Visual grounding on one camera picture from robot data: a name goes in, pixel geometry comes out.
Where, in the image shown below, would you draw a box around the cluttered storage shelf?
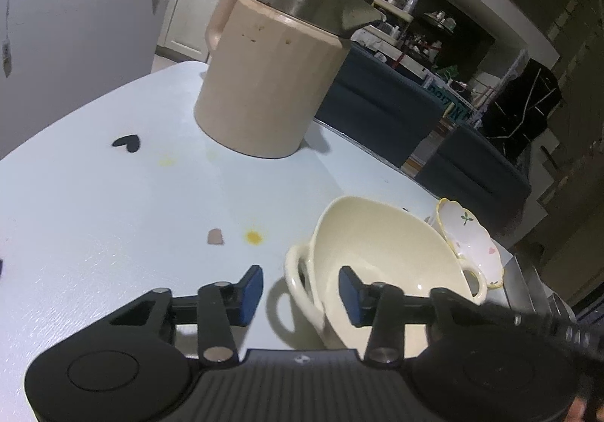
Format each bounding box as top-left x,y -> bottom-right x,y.
359,0 -> 496,87

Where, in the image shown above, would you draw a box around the scattered black heart stickers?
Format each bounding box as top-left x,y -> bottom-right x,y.
111,134 -> 141,154

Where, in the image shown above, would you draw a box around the white kitchen cabinet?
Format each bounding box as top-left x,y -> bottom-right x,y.
163,0 -> 237,64

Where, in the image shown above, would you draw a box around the square steel container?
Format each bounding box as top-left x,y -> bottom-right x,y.
504,256 -> 574,315

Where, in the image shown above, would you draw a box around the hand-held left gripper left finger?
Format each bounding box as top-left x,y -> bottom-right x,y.
109,264 -> 264,364

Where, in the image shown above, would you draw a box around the cream bowl with handles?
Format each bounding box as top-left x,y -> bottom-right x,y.
285,196 -> 488,349

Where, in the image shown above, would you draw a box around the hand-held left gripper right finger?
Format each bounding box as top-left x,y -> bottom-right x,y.
338,266 -> 478,364

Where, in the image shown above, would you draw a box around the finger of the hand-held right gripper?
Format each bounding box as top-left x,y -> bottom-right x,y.
474,299 -> 604,371

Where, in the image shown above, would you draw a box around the black jacket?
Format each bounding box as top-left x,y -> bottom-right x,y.
481,58 -> 563,159

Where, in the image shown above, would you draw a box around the beige electric kettle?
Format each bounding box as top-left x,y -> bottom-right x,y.
194,0 -> 383,159

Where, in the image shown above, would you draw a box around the small floral scalloped plate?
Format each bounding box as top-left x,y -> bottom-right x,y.
434,198 -> 505,289

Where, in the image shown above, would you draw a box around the green licence plate sign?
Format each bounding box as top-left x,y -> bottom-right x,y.
427,77 -> 476,126

